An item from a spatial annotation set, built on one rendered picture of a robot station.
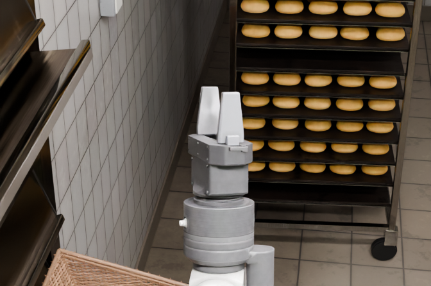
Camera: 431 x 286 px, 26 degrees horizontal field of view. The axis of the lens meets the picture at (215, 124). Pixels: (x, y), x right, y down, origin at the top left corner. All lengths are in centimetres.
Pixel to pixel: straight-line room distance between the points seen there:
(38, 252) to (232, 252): 113
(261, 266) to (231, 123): 18
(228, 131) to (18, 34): 96
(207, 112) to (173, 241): 262
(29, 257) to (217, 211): 111
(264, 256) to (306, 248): 260
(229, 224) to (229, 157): 9
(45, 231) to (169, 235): 159
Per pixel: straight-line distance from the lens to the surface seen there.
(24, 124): 180
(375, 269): 369
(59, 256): 237
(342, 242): 381
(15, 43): 197
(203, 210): 113
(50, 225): 230
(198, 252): 114
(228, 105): 110
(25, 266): 217
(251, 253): 116
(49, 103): 181
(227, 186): 112
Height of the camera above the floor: 229
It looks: 30 degrees down
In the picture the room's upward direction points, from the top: straight up
